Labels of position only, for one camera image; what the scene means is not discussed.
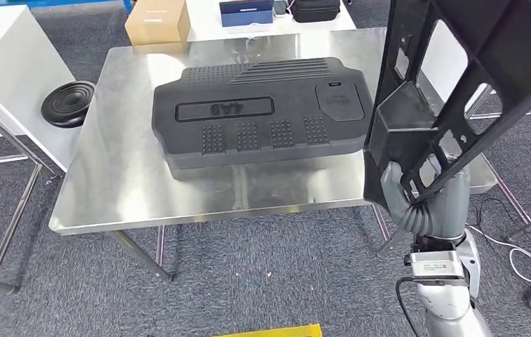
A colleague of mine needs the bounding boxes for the black round stool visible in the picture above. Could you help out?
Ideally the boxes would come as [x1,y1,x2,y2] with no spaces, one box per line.
[40,80,97,129]

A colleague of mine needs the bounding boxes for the stainless steel workbench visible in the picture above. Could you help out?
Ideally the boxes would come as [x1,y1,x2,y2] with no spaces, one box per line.
[48,27,531,282]

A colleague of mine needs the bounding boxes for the blue metal frame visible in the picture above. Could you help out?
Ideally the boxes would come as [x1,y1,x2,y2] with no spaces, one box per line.
[0,0,135,14]

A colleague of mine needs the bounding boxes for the black carry case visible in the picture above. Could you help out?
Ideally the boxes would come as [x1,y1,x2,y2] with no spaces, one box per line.
[289,0,342,24]

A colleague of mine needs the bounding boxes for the white power cable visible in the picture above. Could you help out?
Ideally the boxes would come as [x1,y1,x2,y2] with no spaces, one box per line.
[467,225,531,289]

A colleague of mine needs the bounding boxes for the yellow floor tape square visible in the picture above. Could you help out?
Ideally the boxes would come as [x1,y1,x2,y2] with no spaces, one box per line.
[209,324,323,337]

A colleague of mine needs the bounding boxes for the black plastic engine cover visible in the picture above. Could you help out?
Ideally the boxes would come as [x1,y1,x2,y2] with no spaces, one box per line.
[151,56,375,171]

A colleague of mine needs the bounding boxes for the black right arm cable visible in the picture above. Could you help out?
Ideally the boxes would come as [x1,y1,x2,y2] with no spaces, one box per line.
[395,277,426,337]

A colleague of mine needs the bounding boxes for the brown cardboard box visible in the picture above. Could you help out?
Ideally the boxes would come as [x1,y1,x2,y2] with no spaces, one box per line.
[124,0,192,47]

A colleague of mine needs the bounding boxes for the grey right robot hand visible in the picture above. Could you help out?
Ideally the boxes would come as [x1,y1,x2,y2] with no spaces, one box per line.
[380,160,472,242]

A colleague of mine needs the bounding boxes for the black plastic panel part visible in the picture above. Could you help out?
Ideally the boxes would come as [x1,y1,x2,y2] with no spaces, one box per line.
[363,0,531,208]

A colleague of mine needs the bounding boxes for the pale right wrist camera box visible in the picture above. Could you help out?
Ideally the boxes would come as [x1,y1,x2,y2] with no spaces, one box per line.
[406,250,466,282]

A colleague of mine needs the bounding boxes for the blue flat box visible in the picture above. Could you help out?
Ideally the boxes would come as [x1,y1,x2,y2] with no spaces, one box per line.
[219,0,276,28]

